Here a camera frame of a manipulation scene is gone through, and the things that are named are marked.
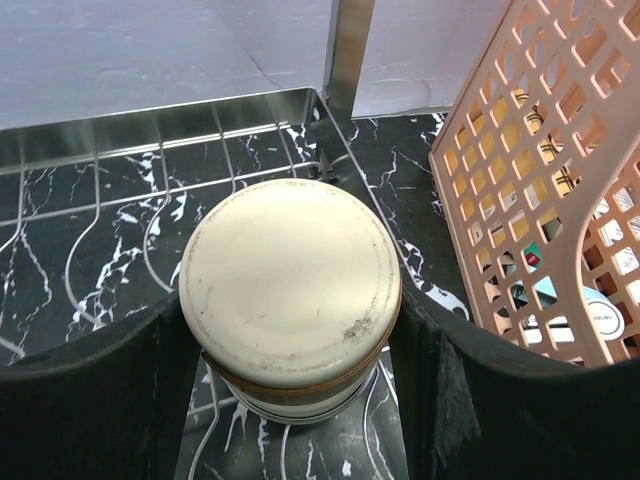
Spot orange plastic file organizer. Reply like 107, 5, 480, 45
429, 1, 639, 358

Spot cream and brown steel cup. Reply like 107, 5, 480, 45
178, 178, 402, 424

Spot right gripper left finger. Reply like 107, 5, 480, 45
1, 294, 200, 479

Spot yellow striped packet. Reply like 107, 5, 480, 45
514, 101, 579, 205

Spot teal white small items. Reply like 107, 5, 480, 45
494, 239, 629, 351

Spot steel two-tier dish rack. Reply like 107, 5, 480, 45
0, 0, 406, 480

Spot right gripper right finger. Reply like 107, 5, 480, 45
390, 279, 639, 479

